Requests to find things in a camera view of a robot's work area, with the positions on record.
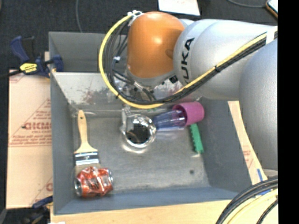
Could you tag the brown cardboard board, red print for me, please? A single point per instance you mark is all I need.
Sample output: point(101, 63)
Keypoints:
point(28, 148)

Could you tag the green ribbed connector block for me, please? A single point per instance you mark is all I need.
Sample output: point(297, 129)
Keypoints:
point(196, 139)

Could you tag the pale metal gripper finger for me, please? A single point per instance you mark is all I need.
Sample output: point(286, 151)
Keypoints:
point(125, 119)

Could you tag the grey metal bin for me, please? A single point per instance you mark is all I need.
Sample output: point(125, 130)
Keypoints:
point(151, 171)

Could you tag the black cylinder on white bracket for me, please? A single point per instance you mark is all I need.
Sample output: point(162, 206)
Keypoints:
point(173, 79)

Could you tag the crushed orange drink can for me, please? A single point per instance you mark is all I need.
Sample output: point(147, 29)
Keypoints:
point(93, 183)

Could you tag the clear purple plastic cup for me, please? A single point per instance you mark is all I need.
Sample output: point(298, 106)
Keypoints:
point(168, 121)

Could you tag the clear round glass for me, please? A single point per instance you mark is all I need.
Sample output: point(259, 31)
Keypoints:
point(149, 125)

